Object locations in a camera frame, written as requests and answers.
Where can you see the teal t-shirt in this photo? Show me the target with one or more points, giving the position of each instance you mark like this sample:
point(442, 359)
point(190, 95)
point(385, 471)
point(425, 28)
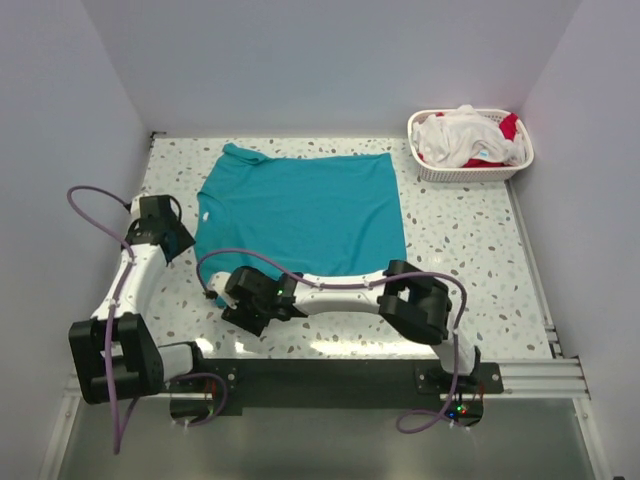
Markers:
point(331, 216)

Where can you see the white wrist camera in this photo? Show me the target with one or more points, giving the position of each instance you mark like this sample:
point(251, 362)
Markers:
point(216, 289)
point(135, 204)

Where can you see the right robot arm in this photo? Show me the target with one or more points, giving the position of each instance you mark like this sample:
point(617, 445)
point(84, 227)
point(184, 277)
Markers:
point(414, 303)

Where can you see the white laundry basket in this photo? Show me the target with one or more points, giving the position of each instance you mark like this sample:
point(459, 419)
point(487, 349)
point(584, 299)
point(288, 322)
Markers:
point(466, 145)

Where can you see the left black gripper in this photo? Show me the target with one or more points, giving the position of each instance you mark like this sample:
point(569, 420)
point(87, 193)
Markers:
point(184, 241)

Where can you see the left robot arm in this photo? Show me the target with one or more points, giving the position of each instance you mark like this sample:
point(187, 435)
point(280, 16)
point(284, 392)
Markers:
point(115, 355)

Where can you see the red t-shirt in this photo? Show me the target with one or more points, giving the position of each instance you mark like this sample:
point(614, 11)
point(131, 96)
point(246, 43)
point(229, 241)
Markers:
point(507, 127)

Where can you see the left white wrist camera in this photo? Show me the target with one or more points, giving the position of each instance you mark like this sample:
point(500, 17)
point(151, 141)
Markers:
point(135, 204)

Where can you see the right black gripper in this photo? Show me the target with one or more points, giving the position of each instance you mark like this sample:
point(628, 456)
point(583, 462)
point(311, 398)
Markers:
point(240, 317)

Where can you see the white t-shirt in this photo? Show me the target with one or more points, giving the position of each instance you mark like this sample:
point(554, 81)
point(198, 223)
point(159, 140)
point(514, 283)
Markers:
point(460, 137)

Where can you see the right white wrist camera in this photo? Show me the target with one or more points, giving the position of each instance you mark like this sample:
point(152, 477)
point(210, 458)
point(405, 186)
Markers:
point(216, 289)

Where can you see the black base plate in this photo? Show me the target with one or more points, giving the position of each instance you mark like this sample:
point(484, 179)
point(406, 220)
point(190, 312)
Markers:
point(308, 384)

